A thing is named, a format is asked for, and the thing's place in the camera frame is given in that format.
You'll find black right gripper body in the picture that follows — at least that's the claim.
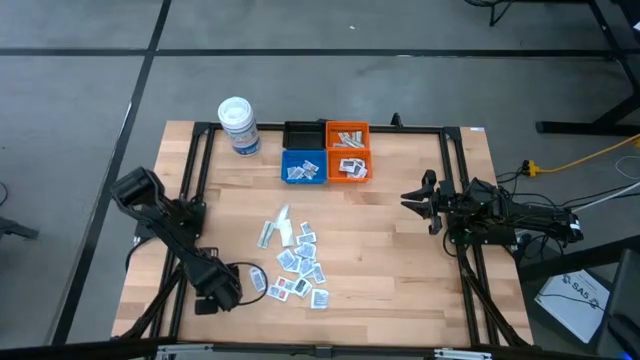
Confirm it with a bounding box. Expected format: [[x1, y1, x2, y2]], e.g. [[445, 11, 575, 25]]
[[434, 179, 459, 224]]

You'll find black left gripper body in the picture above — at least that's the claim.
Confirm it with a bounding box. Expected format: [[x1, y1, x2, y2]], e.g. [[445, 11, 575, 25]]
[[187, 249, 244, 312]]

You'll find long white gauze packet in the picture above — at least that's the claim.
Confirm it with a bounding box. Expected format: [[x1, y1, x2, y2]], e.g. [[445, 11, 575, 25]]
[[277, 219, 295, 248], [273, 202, 292, 227]]

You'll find orange plastic basket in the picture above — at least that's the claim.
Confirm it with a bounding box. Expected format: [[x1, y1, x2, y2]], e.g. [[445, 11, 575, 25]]
[[325, 120, 371, 150], [326, 148, 374, 184]]

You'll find crumpled white text packet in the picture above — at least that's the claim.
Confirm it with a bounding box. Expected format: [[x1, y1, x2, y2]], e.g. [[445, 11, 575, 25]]
[[310, 288, 331, 310]]

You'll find blue plastic basket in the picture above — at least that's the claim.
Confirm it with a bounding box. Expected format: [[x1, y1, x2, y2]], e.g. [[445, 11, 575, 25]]
[[279, 148, 329, 185]]

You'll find black plastic basket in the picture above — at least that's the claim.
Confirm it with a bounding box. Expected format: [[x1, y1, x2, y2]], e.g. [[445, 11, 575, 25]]
[[282, 120, 327, 150]]

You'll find black floor beam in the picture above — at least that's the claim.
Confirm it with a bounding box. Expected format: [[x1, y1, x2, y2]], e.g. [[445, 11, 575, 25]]
[[517, 233, 640, 282]]

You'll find white wipes canister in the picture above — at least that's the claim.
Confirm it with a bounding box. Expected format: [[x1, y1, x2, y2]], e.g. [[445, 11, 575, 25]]
[[218, 96, 262, 158]]

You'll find white printed paper sheet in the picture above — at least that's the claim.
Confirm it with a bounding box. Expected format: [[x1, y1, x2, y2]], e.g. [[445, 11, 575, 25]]
[[533, 269, 611, 345]]

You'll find black chair base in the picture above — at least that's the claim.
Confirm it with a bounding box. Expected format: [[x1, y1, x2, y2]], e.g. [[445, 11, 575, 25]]
[[463, 0, 517, 27]]

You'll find black stand foot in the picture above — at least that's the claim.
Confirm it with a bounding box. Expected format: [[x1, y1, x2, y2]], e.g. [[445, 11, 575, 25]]
[[0, 216, 40, 242]]

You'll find black floor cable bundle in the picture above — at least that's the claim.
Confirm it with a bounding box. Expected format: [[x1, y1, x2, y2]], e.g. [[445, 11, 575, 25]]
[[494, 167, 640, 261]]

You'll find black camera mount crossbar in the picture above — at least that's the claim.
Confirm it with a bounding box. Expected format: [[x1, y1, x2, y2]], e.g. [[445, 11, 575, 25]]
[[0, 337, 640, 360]]

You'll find yellow extension cable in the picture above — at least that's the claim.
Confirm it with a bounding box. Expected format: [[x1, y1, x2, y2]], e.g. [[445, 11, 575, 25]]
[[522, 133, 640, 177]]

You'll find black desk leg frame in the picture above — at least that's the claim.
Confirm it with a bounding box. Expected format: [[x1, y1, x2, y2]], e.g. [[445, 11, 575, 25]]
[[535, 0, 640, 137]]

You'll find white floor cable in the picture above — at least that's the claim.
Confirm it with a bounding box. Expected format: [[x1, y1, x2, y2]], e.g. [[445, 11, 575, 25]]
[[569, 155, 640, 215]]

